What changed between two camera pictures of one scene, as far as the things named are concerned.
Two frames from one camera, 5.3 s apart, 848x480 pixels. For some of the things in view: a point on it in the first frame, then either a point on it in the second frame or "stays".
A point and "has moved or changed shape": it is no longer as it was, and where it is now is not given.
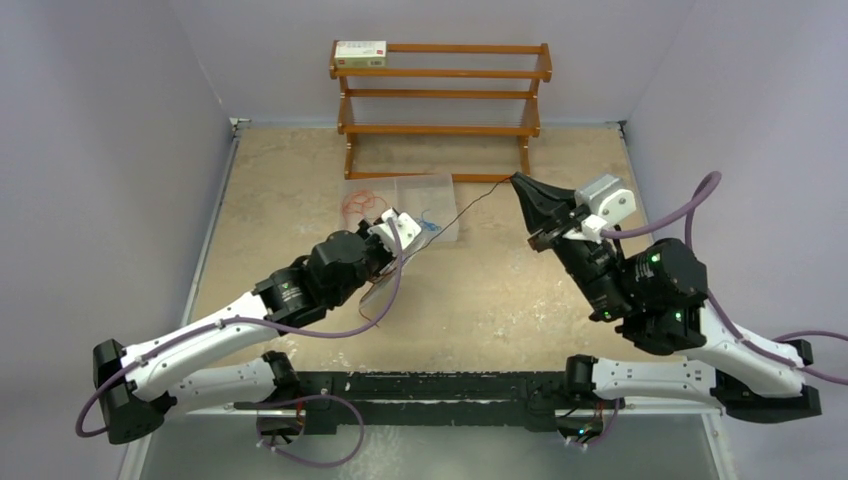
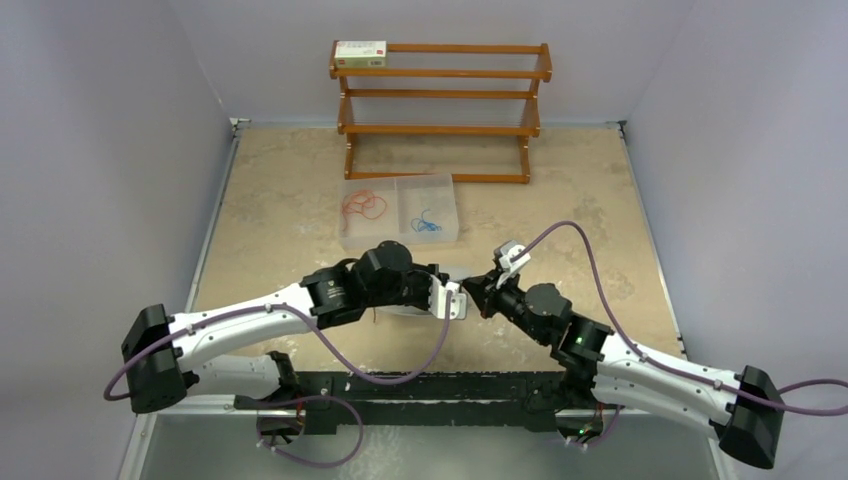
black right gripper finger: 544,204 → 479,291
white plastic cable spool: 387,279 has moved or changed shape
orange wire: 357,201 stays
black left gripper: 386,255 → 425,273
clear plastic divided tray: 430,198 stays
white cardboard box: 360,54 stays
